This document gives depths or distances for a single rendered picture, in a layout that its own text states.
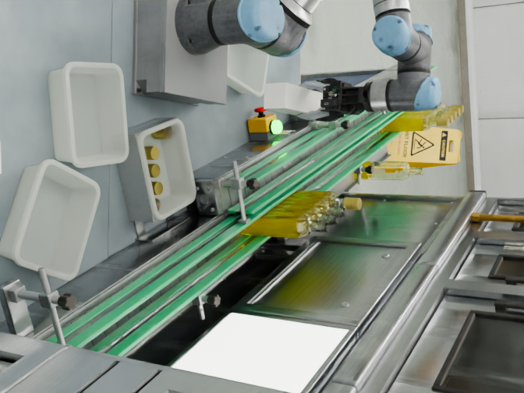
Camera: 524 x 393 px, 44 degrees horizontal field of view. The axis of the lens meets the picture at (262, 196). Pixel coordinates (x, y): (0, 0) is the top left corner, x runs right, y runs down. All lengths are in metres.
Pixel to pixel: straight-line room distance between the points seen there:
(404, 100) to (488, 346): 0.57
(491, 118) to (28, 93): 6.61
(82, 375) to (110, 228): 0.84
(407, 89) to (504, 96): 6.08
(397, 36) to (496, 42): 6.13
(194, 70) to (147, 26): 0.16
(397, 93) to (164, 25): 0.58
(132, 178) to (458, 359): 0.85
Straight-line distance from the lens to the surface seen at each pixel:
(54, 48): 1.52
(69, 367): 0.84
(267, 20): 1.59
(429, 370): 1.42
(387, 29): 1.41
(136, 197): 1.62
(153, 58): 1.65
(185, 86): 1.68
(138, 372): 0.79
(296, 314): 1.56
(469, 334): 1.54
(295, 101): 1.62
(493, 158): 7.79
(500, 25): 7.48
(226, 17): 1.60
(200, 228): 1.68
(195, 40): 1.67
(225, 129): 2.00
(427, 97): 1.51
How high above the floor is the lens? 1.87
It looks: 31 degrees down
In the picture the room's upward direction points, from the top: 92 degrees clockwise
